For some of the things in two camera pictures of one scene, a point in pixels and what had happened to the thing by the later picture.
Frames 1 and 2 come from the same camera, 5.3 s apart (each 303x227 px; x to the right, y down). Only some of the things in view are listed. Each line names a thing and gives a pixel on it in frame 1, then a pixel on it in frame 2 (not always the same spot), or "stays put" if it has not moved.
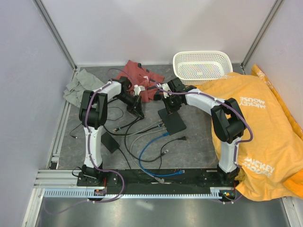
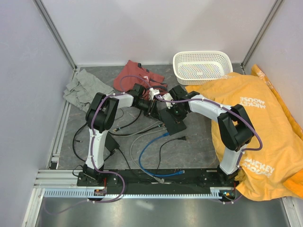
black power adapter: x=109 y=143 stays put
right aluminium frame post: x=260 y=35 stays put
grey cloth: x=84 y=81 stays put
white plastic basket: x=202 y=67 stays put
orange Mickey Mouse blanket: x=270 y=161 stays put
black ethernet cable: x=129 y=154 -> x=116 y=134
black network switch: x=173 y=122 stays put
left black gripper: x=136 y=107 -> x=153 y=110
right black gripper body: x=172 y=105 -> x=179 y=114
